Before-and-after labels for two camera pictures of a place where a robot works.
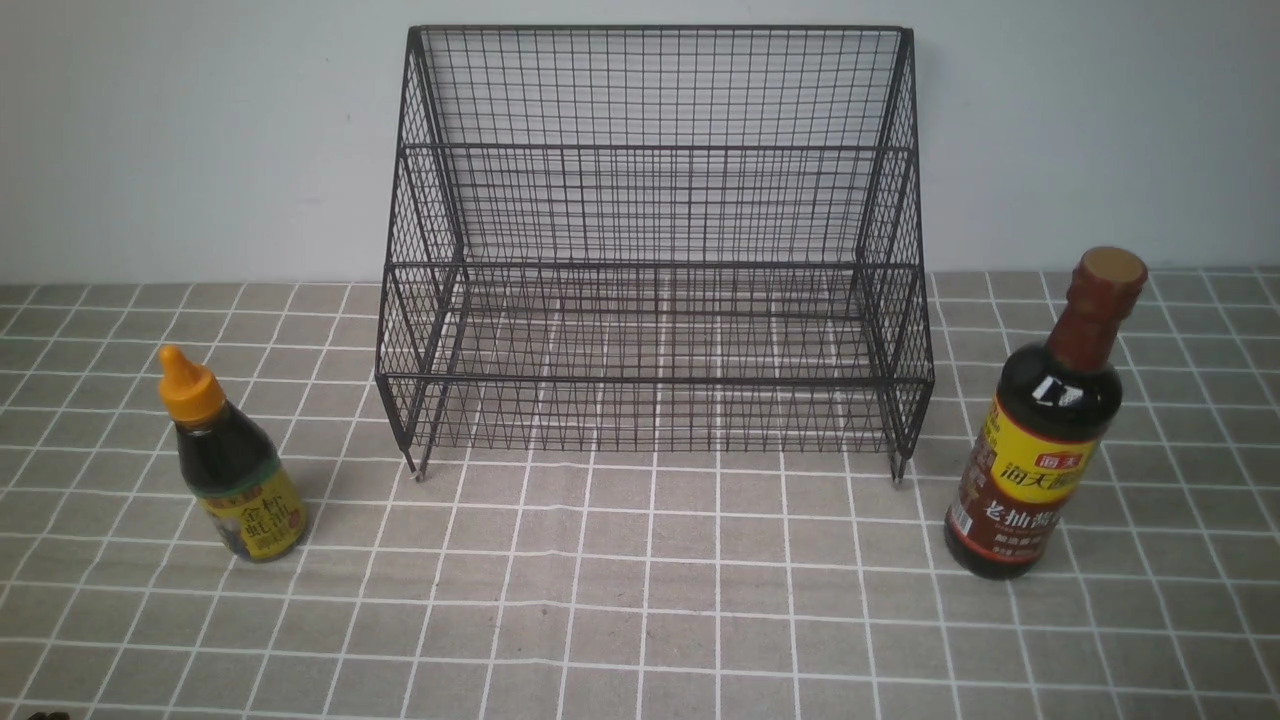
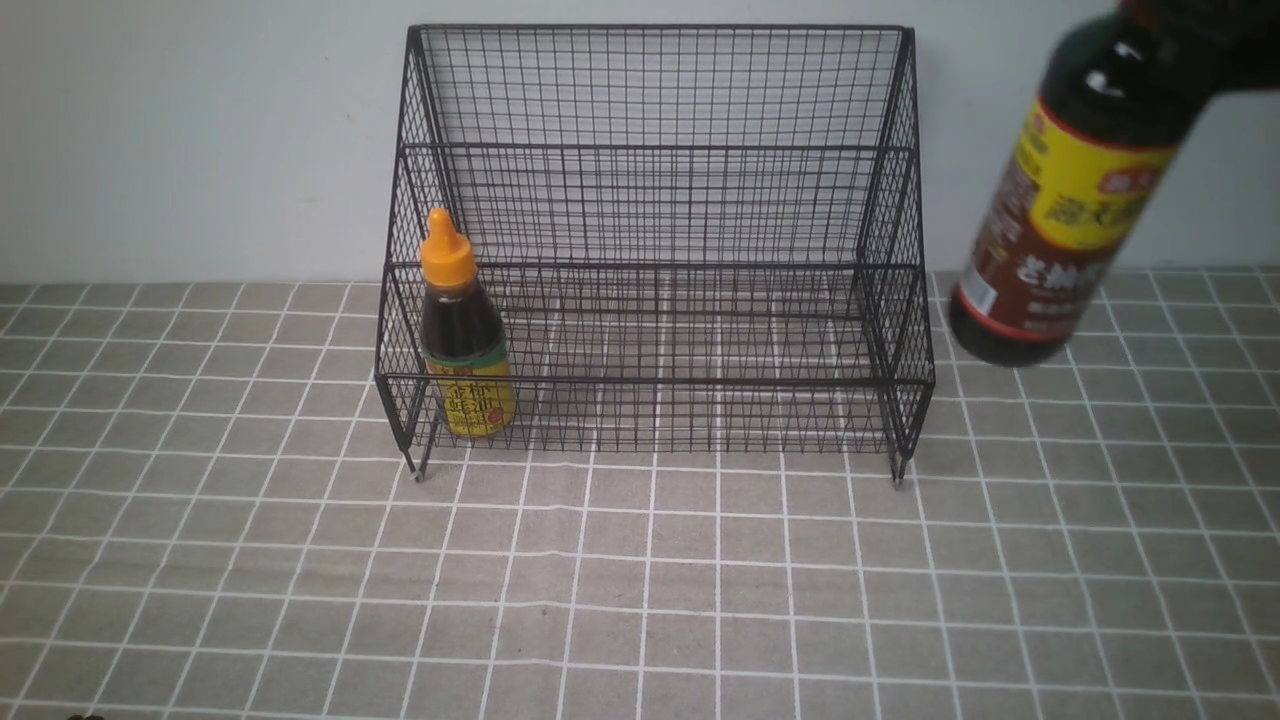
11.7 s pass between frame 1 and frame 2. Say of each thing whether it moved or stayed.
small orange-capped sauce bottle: moved
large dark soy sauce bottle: moved
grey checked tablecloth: stayed
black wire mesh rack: stayed
